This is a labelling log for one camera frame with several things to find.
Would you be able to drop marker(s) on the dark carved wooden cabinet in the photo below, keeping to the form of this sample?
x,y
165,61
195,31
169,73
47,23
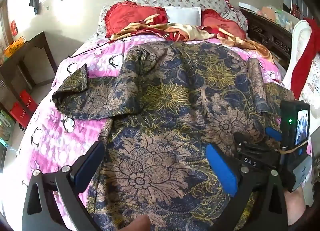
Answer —
x,y
270,33

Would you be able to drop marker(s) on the white printed cushion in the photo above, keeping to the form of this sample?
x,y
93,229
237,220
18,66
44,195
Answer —
x,y
312,83

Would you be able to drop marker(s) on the gold and red satin cloth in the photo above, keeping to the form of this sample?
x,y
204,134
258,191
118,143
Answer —
x,y
180,29

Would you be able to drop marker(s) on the pastel packets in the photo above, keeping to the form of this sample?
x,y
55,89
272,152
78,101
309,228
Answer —
x,y
277,14

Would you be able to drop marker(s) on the dark floral patterned shirt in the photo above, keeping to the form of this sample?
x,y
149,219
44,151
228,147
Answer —
x,y
162,121

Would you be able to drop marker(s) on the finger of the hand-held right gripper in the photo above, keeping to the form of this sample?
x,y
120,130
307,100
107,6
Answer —
x,y
273,133
252,144

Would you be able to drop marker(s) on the red wall sign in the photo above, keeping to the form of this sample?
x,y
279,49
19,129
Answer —
x,y
14,28

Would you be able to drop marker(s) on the white chair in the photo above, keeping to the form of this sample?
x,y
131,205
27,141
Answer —
x,y
298,36

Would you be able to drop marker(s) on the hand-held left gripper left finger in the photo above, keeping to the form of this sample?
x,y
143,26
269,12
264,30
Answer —
x,y
90,168

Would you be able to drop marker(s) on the pink penguin print blanket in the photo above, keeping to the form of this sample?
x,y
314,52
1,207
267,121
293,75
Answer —
x,y
50,141

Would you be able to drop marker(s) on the person's left hand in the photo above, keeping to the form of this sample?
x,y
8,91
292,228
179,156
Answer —
x,y
138,224

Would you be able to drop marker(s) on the white pillow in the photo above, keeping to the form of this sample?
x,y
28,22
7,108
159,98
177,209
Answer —
x,y
185,14

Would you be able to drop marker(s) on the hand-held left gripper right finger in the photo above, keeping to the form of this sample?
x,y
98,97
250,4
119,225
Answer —
x,y
220,168

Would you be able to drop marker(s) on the dark wooden desk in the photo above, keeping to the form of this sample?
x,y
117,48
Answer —
x,y
30,53

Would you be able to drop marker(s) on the green box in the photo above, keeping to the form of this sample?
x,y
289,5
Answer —
x,y
5,128

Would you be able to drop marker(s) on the red heart-shaped pillow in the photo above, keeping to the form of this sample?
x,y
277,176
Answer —
x,y
220,22
125,17

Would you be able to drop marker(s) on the orange plastic basket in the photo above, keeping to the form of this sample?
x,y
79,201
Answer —
x,y
15,46

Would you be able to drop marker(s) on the person's right forearm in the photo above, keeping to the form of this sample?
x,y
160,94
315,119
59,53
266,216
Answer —
x,y
295,208

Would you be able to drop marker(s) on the red box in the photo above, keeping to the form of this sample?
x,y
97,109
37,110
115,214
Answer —
x,y
28,100
20,114

